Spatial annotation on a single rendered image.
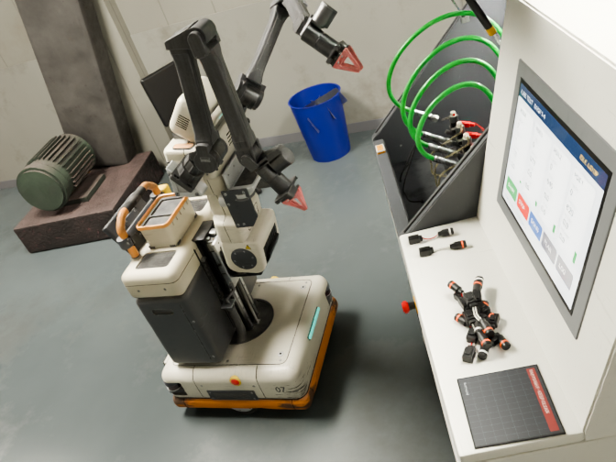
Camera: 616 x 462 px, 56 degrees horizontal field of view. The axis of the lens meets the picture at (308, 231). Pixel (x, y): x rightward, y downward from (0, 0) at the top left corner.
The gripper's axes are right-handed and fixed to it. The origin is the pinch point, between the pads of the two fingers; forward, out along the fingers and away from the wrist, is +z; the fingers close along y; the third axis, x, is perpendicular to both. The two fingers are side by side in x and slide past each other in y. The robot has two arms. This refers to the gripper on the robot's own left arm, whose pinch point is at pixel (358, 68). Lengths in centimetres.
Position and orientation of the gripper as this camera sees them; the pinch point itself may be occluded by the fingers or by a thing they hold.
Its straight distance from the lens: 181.1
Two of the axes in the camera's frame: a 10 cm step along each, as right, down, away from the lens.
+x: -5.2, 7.3, 4.5
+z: 8.2, 5.6, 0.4
